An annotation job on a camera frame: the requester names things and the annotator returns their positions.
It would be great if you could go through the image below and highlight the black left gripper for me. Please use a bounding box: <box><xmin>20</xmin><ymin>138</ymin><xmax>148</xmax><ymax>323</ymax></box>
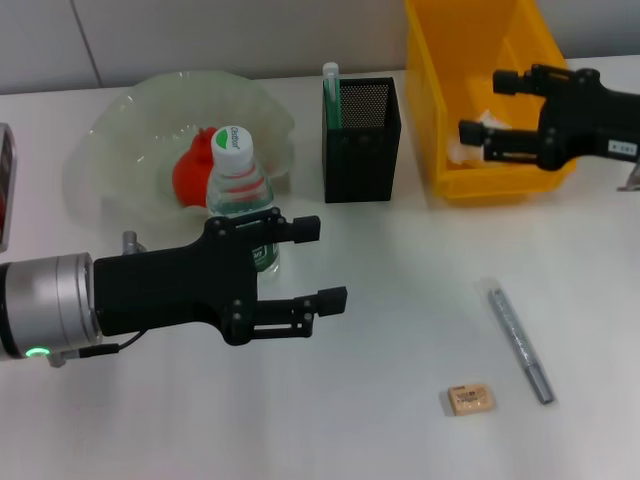
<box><xmin>93</xmin><ymin>208</ymin><xmax>321</xmax><ymax>347</ymax></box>

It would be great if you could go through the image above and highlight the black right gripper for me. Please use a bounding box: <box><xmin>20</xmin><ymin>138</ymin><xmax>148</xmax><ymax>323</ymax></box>
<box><xmin>458</xmin><ymin>63</ymin><xmax>640</xmax><ymax>174</ymax></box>

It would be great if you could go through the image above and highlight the white paper ball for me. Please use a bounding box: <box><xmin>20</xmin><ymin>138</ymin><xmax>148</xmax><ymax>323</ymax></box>
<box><xmin>446</xmin><ymin>109</ymin><xmax>512</xmax><ymax>166</ymax></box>

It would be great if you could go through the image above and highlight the clear green-label water bottle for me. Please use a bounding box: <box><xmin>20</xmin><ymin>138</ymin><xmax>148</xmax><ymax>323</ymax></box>
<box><xmin>206</xmin><ymin>124</ymin><xmax>281</xmax><ymax>274</ymax></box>

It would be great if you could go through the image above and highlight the orange toy fruit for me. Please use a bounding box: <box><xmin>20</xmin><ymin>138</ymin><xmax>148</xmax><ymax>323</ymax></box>
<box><xmin>172</xmin><ymin>127</ymin><xmax>220</xmax><ymax>209</ymax></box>

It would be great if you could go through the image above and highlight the mint green pen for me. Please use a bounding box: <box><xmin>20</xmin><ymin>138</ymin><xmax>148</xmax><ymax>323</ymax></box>
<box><xmin>322</xmin><ymin>61</ymin><xmax>343</xmax><ymax>131</ymax></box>

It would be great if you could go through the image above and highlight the beige eraser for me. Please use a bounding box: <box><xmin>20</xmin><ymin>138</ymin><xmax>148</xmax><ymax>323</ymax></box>
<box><xmin>446</xmin><ymin>381</ymin><xmax>492</xmax><ymax>416</ymax></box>

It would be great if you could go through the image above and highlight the silver glitter pen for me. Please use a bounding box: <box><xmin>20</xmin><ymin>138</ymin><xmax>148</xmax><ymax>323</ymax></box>
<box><xmin>474</xmin><ymin>277</ymin><xmax>556</xmax><ymax>405</ymax></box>

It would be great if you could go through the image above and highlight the black mesh pen holder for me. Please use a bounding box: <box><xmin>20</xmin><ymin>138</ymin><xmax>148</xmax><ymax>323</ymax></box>
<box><xmin>322</xmin><ymin>77</ymin><xmax>404</xmax><ymax>205</ymax></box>

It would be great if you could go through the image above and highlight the green glass fruit plate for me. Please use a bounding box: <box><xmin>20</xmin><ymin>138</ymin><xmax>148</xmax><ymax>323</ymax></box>
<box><xmin>74</xmin><ymin>71</ymin><xmax>296</xmax><ymax>231</ymax></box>

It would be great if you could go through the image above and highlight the yellow plastic bin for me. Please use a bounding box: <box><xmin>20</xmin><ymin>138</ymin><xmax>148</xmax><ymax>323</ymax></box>
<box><xmin>404</xmin><ymin>0</ymin><xmax>587</xmax><ymax>208</ymax></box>

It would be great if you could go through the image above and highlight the silver right cable connector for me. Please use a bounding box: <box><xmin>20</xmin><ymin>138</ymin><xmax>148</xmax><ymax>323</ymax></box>
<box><xmin>618</xmin><ymin>163</ymin><xmax>640</xmax><ymax>194</ymax></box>

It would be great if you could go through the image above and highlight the silver cable connector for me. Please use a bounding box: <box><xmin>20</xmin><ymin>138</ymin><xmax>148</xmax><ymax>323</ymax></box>
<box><xmin>122</xmin><ymin>230</ymin><xmax>149</xmax><ymax>256</ymax></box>
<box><xmin>618</xmin><ymin>163</ymin><xmax>640</xmax><ymax>194</ymax></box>

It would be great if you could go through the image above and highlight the silver left cable connector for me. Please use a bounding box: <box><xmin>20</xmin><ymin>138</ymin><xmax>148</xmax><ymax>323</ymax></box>
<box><xmin>122</xmin><ymin>230</ymin><xmax>149</xmax><ymax>256</ymax></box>

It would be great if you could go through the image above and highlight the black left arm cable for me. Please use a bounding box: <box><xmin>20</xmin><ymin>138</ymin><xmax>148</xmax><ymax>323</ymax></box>
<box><xmin>66</xmin><ymin>329</ymin><xmax>140</xmax><ymax>359</ymax></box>

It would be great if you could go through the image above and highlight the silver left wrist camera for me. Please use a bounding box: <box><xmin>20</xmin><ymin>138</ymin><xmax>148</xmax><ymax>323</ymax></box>
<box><xmin>0</xmin><ymin>122</ymin><xmax>18</xmax><ymax>252</ymax></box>

